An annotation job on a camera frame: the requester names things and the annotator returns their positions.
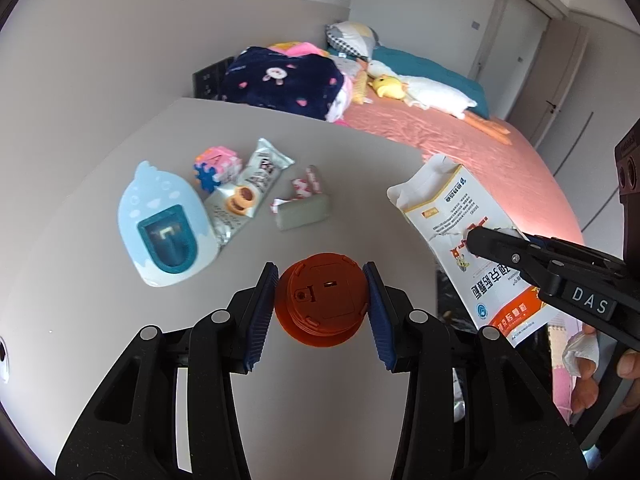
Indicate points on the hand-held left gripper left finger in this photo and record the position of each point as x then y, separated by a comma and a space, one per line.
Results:
261, 320

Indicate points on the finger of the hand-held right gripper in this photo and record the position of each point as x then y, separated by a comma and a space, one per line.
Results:
575, 251
505, 250

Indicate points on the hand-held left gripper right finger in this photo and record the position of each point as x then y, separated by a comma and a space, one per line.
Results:
380, 320

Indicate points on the orange round lid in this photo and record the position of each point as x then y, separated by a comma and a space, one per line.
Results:
320, 300

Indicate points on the white orange carton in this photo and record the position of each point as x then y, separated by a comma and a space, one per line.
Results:
450, 200

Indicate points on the person's right hand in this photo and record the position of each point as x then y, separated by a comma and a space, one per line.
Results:
584, 392

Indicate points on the white crumpled tissue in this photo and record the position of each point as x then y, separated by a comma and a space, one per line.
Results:
580, 355

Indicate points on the pink bed sheet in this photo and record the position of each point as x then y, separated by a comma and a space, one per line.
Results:
475, 145

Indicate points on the grey rectangular box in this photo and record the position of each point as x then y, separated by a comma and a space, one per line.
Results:
300, 212

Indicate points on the pink white candy wrapper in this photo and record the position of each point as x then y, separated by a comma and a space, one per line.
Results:
305, 185

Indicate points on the silver snack wrapper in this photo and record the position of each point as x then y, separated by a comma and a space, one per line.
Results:
260, 165

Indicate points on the pink blue puzzle cube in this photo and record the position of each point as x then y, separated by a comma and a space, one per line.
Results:
215, 165

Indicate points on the light blue toy device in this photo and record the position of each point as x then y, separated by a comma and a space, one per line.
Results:
150, 200

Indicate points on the white goose plush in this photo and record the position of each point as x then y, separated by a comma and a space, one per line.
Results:
435, 92

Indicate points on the teal pillow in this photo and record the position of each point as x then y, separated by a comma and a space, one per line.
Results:
430, 67

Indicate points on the yellow duck plush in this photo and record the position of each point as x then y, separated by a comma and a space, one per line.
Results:
387, 86

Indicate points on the yellow patterned plush toy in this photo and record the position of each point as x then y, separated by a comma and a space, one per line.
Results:
361, 87

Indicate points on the pink white cartoon blanket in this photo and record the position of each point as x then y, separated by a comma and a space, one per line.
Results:
340, 102

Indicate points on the navy printed blanket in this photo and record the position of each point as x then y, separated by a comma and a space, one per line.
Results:
280, 85

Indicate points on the pale striped pillow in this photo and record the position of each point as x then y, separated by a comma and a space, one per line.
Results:
344, 64

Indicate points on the checkered pillow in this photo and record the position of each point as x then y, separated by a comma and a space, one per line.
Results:
350, 35

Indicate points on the pink yellow fleece cloth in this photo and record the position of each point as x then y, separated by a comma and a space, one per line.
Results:
300, 49

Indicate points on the black wall socket panel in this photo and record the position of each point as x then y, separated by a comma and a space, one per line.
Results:
210, 80

